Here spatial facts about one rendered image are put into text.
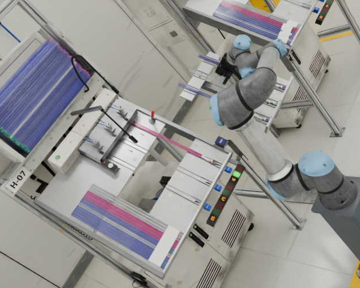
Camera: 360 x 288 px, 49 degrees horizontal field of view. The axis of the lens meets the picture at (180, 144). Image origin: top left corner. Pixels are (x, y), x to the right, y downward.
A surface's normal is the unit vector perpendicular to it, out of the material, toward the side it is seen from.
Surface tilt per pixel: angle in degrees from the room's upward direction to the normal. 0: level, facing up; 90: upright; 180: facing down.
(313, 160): 7
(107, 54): 90
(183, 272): 90
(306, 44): 90
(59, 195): 44
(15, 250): 90
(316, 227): 0
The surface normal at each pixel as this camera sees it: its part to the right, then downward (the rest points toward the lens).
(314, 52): 0.61, -0.03
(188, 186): -0.02, -0.47
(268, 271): -0.62, -0.63
